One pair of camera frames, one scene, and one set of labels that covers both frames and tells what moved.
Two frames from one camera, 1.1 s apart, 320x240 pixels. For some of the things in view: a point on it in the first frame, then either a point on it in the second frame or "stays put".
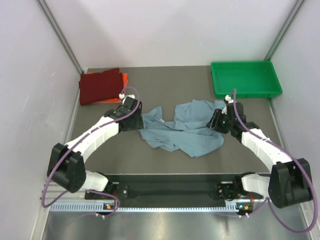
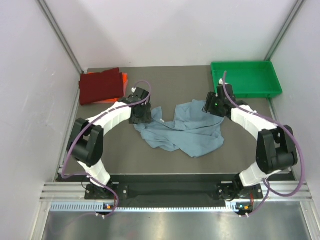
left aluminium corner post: x=61 y=34 stays put
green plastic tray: x=249 y=79 stays put
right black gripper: x=213 y=124 to x=212 y=97
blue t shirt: x=188 y=132 stays put
